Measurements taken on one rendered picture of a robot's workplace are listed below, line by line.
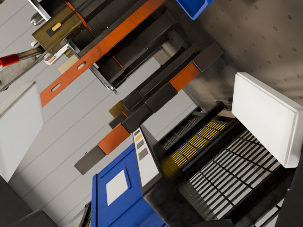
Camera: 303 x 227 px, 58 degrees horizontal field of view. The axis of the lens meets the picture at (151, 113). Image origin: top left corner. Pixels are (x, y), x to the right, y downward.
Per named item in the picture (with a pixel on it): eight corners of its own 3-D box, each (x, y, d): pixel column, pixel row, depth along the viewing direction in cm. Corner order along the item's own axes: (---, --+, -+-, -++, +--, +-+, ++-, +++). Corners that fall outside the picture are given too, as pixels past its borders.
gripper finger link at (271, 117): (296, 111, 12) (312, 111, 12) (235, 71, 18) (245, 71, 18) (284, 169, 13) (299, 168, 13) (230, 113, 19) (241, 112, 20)
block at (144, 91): (186, 48, 98) (122, 103, 97) (194, 41, 86) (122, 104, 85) (191, 54, 98) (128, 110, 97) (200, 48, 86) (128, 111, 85)
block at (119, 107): (178, 49, 107) (109, 110, 106) (182, 46, 99) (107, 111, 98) (191, 65, 108) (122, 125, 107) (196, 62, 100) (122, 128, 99)
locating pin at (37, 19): (45, 8, 87) (29, 21, 87) (42, 5, 84) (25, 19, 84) (52, 16, 88) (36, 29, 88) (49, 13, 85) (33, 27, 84)
